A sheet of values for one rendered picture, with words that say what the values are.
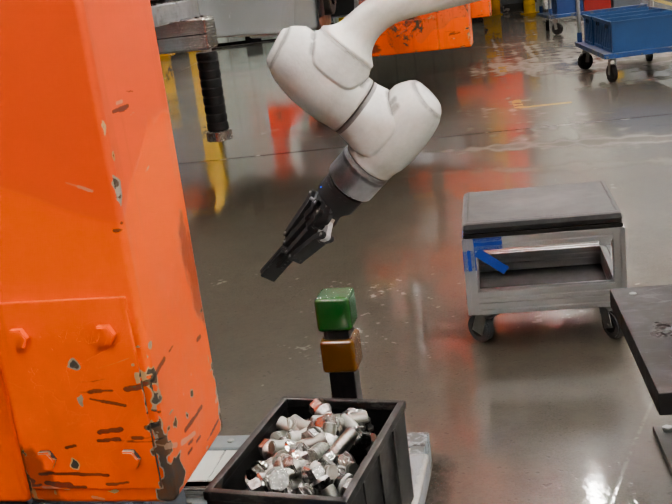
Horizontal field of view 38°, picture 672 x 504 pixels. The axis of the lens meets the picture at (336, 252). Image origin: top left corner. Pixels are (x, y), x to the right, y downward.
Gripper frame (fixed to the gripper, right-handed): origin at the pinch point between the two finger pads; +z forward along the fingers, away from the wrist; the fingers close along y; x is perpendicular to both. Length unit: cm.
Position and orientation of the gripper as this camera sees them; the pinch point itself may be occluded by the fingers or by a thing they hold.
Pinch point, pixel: (278, 263)
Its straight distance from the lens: 175.5
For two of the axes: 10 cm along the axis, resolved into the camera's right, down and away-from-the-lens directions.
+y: -1.7, -6.6, 7.3
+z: -6.1, 6.6, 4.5
